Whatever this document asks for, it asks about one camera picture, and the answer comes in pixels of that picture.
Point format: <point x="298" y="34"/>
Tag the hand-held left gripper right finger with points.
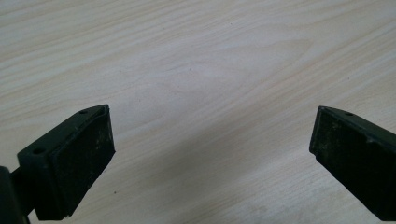
<point x="358" y="152"/>

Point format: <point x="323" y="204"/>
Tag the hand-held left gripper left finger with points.
<point x="71" y="161"/>

